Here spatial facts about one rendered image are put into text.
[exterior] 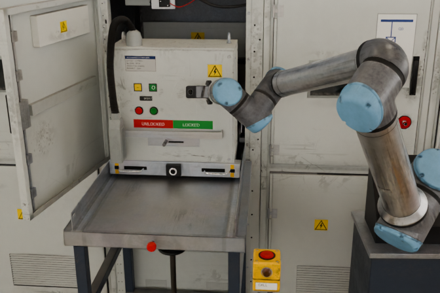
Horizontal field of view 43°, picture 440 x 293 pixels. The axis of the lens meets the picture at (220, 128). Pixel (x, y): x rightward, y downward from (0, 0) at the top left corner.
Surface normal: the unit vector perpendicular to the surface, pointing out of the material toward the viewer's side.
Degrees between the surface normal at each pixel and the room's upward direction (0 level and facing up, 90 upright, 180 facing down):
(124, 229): 0
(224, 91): 72
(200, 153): 90
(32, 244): 90
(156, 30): 90
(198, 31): 90
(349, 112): 119
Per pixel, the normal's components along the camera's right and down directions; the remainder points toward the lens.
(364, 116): -0.62, 0.66
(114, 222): 0.00, -0.95
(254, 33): -0.08, 0.32
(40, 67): 0.96, 0.09
